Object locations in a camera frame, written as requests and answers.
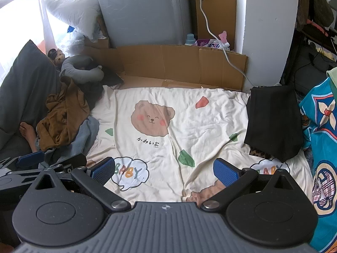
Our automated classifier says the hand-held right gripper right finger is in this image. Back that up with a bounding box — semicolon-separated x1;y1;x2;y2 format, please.
201;157;303;213

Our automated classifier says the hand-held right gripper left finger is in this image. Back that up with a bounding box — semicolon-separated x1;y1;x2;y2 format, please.
34;157;131;213

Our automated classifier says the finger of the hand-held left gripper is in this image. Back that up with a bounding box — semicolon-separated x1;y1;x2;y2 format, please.
16;151;45;167
43;153;88;173

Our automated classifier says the blue-grey sweatshirt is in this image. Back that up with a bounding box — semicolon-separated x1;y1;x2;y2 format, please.
34;116;100;164

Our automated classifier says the brown printed t-shirt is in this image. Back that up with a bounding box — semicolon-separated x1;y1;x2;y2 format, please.
36;80;92;151

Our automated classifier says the person's foot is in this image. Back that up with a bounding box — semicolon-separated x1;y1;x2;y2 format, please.
19;121;40;152

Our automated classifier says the leopard print cloth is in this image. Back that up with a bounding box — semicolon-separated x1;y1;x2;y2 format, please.
249;146;273;160

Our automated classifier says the cream bear print bedsheet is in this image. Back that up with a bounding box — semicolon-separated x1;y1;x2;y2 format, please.
86;86;315;206

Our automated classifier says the black folded cloth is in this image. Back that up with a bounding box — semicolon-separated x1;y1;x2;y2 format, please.
243;85;303;163

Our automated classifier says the dark grey pillow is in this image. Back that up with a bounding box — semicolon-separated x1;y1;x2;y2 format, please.
0;39;62;159

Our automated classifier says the black crumpled cloth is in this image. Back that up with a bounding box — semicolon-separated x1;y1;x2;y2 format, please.
76;58;124;106

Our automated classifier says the grey neck pillow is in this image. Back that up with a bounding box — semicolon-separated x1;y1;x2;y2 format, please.
59;55;104;85

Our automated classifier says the teal patterned blanket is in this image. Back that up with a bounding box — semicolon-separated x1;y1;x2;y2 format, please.
299;67;337;253

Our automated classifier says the small plush toy with cap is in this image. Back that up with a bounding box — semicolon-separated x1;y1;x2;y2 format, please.
47;48;66;66

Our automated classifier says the clear plastic bag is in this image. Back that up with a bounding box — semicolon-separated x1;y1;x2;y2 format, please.
62;25;87;56

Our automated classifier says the flattened cardboard sheet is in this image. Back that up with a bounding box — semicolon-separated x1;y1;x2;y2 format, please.
84;37;249;92

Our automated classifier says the purple white refill pouch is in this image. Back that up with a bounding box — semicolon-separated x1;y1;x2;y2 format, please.
196;38;231;51

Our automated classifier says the sheer white curtain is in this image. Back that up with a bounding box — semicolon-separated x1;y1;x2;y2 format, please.
34;0;61;52

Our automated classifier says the white pillow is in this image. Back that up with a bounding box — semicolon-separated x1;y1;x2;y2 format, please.
43;0;103;43

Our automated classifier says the black metal rack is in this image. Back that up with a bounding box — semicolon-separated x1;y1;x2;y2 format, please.
280;24;337;98

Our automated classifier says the upright cardboard panel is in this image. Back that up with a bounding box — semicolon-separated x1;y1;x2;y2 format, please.
193;0;237;48

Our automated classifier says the pink red cloth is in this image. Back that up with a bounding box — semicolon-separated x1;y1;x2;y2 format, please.
307;18;329;37

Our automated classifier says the olive green cap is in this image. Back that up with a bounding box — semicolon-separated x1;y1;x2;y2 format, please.
313;0;334;27

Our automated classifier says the white power cable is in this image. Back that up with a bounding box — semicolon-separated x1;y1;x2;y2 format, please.
193;0;261;88

